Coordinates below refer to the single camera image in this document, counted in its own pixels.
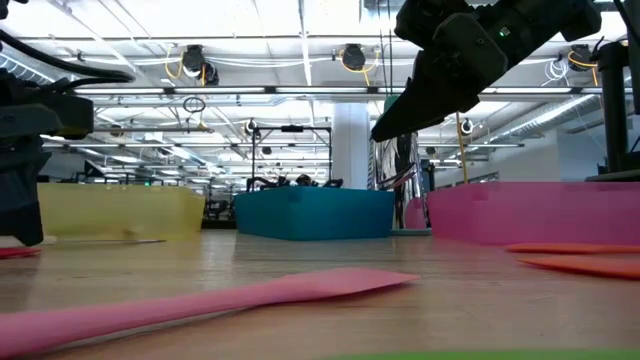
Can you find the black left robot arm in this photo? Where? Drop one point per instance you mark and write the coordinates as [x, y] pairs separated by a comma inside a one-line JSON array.
[[7, 6]]

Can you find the distant black robot frame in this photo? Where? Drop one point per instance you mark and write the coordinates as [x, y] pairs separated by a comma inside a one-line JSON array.
[[292, 128]]

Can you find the black monitor stand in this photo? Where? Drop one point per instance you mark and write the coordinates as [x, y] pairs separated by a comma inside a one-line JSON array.
[[614, 100]]

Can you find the yellow plastic tray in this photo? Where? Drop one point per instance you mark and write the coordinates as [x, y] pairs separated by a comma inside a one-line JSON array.
[[120, 210]]

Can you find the red silicone spatula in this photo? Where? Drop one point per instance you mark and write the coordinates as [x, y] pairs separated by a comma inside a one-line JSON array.
[[17, 253]]

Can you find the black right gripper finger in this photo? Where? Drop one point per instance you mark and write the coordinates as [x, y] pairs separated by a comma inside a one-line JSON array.
[[425, 100]]

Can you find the pink plastic tray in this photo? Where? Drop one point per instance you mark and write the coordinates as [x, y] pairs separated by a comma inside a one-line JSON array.
[[535, 212]]

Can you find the teal metal box grater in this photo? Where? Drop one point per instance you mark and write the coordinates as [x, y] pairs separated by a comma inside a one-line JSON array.
[[400, 165]]

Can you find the white building column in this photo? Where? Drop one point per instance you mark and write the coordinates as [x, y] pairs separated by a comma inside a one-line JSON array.
[[350, 150]]

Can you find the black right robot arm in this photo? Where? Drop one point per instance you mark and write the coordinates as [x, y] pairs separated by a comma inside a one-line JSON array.
[[565, 15]]

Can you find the blue plastic tray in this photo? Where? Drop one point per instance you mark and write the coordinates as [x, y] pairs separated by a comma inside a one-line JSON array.
[[315, 212]]

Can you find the pink silicone spatula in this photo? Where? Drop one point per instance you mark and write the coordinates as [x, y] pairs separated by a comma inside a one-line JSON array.
[[300, 287]]

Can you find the orange silicone spatula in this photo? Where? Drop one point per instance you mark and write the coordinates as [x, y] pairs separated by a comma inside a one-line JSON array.
[[590, 266]]

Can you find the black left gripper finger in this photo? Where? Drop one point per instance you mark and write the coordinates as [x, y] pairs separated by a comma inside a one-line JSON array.
[[20, 200]]

